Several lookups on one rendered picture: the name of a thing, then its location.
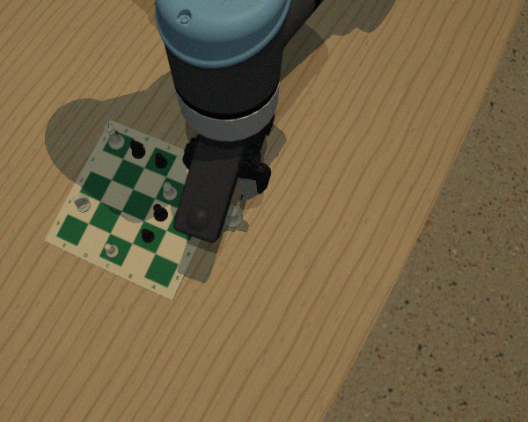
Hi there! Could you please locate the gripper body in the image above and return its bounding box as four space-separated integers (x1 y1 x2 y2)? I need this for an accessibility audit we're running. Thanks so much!
188 115 275 179

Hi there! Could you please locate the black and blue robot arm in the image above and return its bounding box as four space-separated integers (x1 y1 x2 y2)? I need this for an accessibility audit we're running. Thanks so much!
155 0 324 243

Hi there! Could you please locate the chessboard with green and cream squares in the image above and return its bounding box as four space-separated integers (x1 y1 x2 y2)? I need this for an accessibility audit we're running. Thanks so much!
45 120 201 301

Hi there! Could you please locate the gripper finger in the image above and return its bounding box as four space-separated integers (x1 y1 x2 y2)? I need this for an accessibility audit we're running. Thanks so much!
182 143 192 170
237 162 271 200

